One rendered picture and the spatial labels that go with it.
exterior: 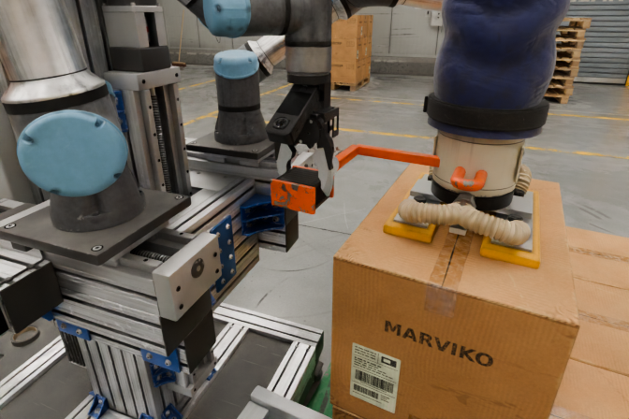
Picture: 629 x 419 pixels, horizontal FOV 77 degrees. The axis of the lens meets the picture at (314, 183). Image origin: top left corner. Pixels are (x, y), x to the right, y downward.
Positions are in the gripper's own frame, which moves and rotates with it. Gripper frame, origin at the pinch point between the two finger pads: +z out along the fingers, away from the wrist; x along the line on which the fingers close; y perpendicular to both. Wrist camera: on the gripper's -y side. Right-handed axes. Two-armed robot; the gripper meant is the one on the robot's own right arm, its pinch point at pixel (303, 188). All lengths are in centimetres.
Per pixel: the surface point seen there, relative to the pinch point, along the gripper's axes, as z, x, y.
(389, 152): -0.7, -8.5, 24.5
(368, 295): 19.3, -13.4, 0.3
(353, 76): 77, 253, 660
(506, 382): 28.5, -38.7, 0.4
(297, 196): -0.3, -1.1, -4.4
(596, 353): 53, -62, 45
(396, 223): 11.0, -13.9, 14.4
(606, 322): 53, -66, 60
